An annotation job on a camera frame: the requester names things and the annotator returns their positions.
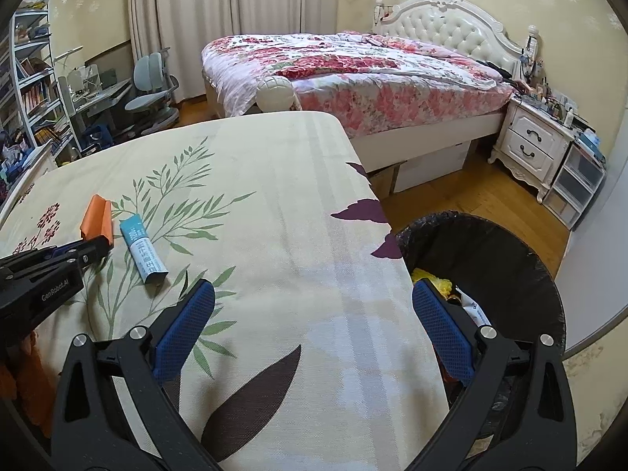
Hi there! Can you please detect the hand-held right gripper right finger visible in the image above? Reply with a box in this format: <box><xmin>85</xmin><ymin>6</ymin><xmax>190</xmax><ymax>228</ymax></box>
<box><xmin>403</xmin><ymin>282</ymin><xmax>577</xmax><ymax>471</ymax></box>

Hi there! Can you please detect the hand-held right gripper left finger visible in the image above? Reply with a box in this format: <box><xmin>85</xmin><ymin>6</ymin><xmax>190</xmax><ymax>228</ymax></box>
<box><xmin>49</xmin><ymin>279</ymin><xmax>221</xmax><ymax>471</ymax></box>

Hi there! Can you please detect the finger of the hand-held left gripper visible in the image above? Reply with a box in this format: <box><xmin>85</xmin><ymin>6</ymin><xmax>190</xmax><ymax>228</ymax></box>
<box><xmin>54</xmin><ymin>235</ymin><xmax>110</xmax><ymax>272</ymax></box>
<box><xmin>0</xmin><ymin>241</ymin><xmax>82</xmax><ymax>276</ymax></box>

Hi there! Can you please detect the white squeeze tube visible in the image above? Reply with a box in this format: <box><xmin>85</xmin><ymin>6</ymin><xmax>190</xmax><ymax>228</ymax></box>
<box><xmin>454</xmin><ymin>287</ymin><xmax>492</xmax><ymax>327</ymax></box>

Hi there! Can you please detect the yellow foam fruit net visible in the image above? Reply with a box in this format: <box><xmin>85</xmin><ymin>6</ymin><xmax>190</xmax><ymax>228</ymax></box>
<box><xmin>411</xmin><ymin>269</ymin><xmax>453</xmax><ymax>300</ymax></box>

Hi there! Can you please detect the trash bin with black bag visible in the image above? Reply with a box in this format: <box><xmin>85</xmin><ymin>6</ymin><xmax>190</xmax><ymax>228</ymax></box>
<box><xmin>395</xmin><ymin>212</ymin><xmax>567</xmax><ymax>445</ymax></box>

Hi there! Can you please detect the white and teal box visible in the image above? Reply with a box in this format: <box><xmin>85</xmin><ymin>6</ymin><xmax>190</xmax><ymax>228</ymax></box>
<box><xmin>119</xmin><ymin>216</ymin><xmax>168</xmax><ymax>284</ymax></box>

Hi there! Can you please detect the orange cloth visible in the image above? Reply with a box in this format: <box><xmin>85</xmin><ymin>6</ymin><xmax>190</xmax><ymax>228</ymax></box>
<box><xmin>0</xmin><ymin>334</ymin><xmax>60</xmax><ymax>437</ymax></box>

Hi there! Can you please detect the grey study desk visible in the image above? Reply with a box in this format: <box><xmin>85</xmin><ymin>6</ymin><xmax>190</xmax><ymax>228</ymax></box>
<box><xmin>64</xmin><ymin>81</ymin><xmax>133</xmax><ymax>143</ymax></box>

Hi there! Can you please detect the leaf print bedsheet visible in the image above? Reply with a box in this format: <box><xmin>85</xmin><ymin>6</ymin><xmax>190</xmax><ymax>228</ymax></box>
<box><xmin>0</xmin><ymin>110</ymin><xmax>449</xmax><ymax>471</ymax></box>

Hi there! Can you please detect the brown cardboard box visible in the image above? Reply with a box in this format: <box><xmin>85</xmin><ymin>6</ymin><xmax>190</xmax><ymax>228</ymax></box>
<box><xmin>368</xmin><ymin>161</ymin><xmax>407</xmax><ymax>196</ymax></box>

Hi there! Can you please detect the white storage box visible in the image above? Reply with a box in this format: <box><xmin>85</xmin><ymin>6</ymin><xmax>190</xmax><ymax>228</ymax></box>
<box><xmin>392</xmin><ymin>141</ymin><xmax>469</xmax><ymax>193</ymax></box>

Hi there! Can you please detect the white bookshelf with books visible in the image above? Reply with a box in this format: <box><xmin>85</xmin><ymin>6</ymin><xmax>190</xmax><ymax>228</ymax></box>
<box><xmin>0</xmin><ymin>7</ymin><xmax>82</xmax><ymax>168</ymax></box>

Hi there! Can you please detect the grey desk chair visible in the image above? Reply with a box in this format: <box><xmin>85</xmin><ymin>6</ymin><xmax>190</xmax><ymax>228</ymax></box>
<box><xmin>124</xmin><ymin>51</ymin><xmax>180</xmax><ymax>126</ymax></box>

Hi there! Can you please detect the white desk lamp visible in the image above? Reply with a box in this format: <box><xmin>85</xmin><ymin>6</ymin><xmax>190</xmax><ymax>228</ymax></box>
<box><xmin>54</xmin><ymin>45</ymin><xmax>84</xmax><ymax>68</ymax></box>

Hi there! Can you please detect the grey plastic drawer unit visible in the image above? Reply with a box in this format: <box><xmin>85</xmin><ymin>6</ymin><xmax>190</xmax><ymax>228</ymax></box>
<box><xmin>542</xmin><ymin>142</ymin><xmax>606</xmax><ymax>230</ymax></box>

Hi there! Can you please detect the white carved nightstand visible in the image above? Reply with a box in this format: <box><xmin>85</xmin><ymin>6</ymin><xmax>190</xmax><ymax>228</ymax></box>
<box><xmin>488</xmin><ymin>98</ymin><xmax>575</xmax><ymax>204</ymax></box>

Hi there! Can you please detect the white round footboard bolster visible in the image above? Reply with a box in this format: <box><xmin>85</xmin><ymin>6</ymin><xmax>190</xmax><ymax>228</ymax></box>
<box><xmin>257</xmin><ymin>76</ymin><xmax>295</xmax><ymax>111</ymax></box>

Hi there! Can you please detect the clutter of small nightstand items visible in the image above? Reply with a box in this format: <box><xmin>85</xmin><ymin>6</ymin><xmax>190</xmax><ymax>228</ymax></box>
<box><xmin>517</xmin><ymin>78</ymin><xmax>590</xmax><ymax>131</ymax></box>

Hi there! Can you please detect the beige curtain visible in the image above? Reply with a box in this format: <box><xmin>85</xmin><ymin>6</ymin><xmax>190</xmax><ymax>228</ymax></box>
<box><xmin>126</xmin><ymin>0</ymin><xmax>340</xmax><ymax>84</ymax></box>

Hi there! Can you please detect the floral quilt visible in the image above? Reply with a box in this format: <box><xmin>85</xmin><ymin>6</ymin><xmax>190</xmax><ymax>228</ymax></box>
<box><xmin>202</xmin><ymin>31</ymin><xmax>516</xmax><ymax>133</ymax></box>

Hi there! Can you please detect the white bed with tufted headboard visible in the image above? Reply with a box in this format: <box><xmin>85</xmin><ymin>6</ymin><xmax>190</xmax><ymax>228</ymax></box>
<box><xmin>202</xmin><ymin>0</ymin><xmax>540</xmax><ymax>177</ymax></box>

